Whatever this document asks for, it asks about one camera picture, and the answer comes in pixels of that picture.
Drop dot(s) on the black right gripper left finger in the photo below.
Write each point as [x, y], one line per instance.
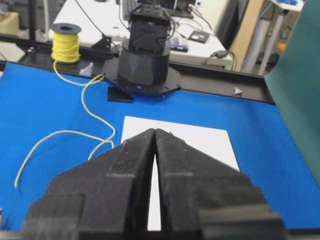
[102, 199]

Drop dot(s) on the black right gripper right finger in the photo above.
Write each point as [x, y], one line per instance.
[231, 208]

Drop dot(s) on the yellow solder spool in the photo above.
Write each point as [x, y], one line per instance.
[65, 43]

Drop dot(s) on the blue table mat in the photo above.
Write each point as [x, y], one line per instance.
[44, 131]

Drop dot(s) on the white background desk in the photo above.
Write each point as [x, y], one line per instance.
[104, 19]

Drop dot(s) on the black rear frame rail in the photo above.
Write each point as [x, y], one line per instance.
[203, 79]

